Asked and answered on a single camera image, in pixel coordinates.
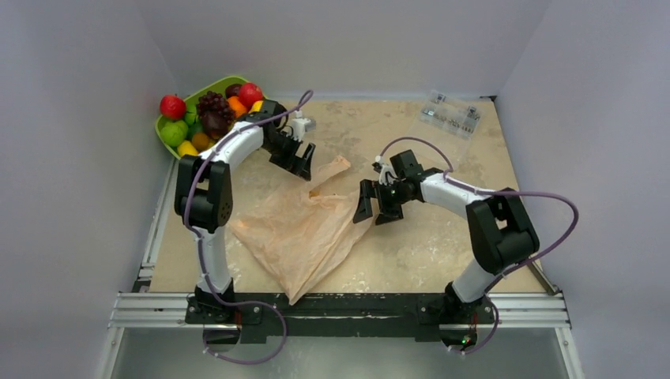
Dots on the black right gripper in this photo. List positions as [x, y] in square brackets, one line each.
[382, 199]

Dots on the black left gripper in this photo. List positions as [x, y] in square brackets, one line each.
[292, 161]

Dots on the translucent orange plastic bag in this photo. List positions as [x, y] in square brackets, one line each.
[303, 230]

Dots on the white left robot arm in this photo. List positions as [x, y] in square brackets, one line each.
[203, 192]

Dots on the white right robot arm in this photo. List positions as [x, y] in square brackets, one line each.
[500, 231]

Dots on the yellow lemon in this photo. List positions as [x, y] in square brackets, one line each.
[256, 106]

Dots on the orange tangerine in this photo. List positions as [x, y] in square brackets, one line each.
[237, 106]

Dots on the red apple in basket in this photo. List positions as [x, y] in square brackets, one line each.
[249, 93]

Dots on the dark red plum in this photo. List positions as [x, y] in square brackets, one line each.
[214, 125]

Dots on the brown kiwi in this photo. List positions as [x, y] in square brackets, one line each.
[201, 141]

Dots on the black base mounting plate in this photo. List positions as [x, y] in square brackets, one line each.
[456, 324]

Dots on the dark purple grape bunch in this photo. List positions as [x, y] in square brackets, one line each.
[215, 103]

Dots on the yellow mango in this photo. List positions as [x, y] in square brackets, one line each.
[186, 149]

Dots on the clear plastic screw box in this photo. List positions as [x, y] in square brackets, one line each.
[448, 124]

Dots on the green plastic fruit basket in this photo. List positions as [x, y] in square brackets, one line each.
[193, 123]

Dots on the green bumpy custard apple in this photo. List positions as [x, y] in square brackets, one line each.
[173, 133]

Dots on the red apple outside basket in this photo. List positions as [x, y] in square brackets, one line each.
[172, 107]

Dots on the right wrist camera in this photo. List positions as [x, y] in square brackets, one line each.
[385, 171]

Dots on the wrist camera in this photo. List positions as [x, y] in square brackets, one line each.
[385, 171]
[299, 125]

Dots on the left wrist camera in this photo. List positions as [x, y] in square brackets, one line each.
[299, 125]

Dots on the front aluminium rail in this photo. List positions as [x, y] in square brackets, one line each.
[172, 310]

